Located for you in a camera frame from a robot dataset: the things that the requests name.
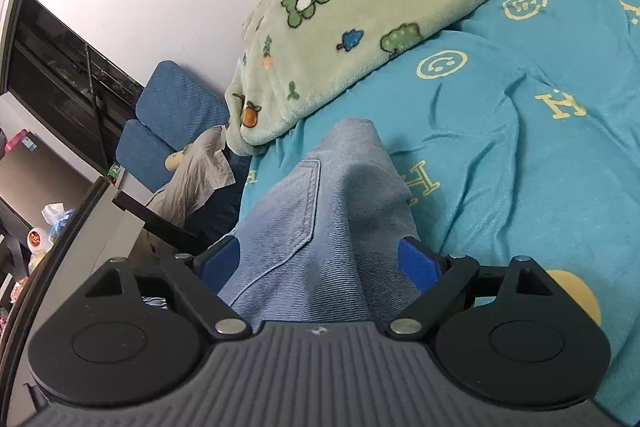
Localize beige cloth on chair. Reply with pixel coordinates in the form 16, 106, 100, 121
145, 125, 236, 229

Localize blue denim jeans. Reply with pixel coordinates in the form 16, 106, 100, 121
142, 117, 441, 333

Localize black chair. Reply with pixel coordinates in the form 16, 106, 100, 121
112, 192, 201, 253

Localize green printed fleece blanket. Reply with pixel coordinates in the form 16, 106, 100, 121
224, 0, 573, 158

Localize dark glass window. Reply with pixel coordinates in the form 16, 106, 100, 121
0, 0, 146, 178

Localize white tissue pack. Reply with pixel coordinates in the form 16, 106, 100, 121
41, 203, 66, 225

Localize pink container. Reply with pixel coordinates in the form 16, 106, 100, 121
5, 129, 39, 152

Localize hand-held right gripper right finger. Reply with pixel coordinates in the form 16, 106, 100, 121
386, 236, 553, 339

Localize yellow plush toy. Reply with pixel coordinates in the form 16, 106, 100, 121
165, 146, 194, 170

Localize teal printed bed sheet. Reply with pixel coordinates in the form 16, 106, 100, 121
239, 0, 640, 423

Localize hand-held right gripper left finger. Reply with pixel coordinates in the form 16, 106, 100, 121
85, 237, 253, 342

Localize champagne refrigerator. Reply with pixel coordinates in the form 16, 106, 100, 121
0, 127, 101, 228

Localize blue plastic bag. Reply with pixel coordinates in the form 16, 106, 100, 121
47, 208, 76, 241

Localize blue quilted cushion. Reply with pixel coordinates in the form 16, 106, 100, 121
116, 119, 177, 190
136, 60, 229, 148

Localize white desk with dark top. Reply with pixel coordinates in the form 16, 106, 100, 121
0, 177, 166, 427

